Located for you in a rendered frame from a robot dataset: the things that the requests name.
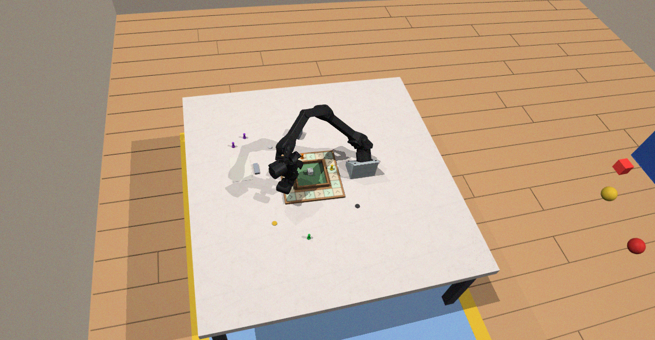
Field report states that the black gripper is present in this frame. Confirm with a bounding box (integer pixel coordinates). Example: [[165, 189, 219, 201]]
[[276, 160, 303, 195]]

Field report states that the cream flat rectangular sheet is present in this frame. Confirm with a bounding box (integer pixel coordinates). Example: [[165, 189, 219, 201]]
[[229, 156, 252, 182]]

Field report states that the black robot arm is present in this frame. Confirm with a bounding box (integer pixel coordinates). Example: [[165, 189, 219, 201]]
[[268, 104, 373, 179]]

